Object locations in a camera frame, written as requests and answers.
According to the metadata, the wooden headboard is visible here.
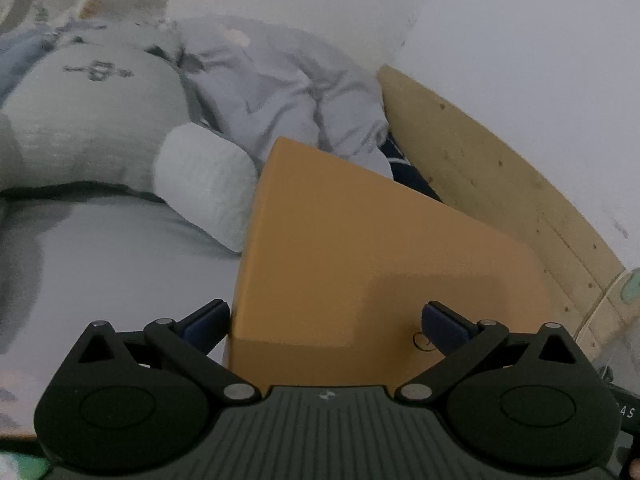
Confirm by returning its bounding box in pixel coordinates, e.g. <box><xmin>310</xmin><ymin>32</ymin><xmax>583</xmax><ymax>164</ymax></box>
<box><xmin>378</xmin><ymin>65</ymin><xmax>638</xmax><ymax>358</ymax></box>

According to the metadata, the dark navy printed pillow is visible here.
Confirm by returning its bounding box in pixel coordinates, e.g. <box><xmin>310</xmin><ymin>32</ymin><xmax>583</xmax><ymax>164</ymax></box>
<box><xmin>380</xmin><ymin>133</ymin><xmax>442</xmax><ymax>203</ymax></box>

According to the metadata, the large grey plush pillow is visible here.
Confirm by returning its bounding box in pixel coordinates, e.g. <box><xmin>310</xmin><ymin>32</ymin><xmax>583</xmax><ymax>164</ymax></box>
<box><xmin>1</xmin><ymin>22</ymin><xmax>258</xmax><ymax>252</ymax></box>

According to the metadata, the orange box lid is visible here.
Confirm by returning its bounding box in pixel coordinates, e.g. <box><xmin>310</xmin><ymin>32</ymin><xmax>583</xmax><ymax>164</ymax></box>
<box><xmin>227</xmin><ymin>139</ymin><xmax>553</xmax><ymax>389</ymax></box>

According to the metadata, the lavender crumpled blanket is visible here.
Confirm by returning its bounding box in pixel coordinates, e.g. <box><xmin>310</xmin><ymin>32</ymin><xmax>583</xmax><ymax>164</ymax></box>
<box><xmin>176</xmin><ymin>15</ymin><xmax>392</xmax><ymax>177</ymax></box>

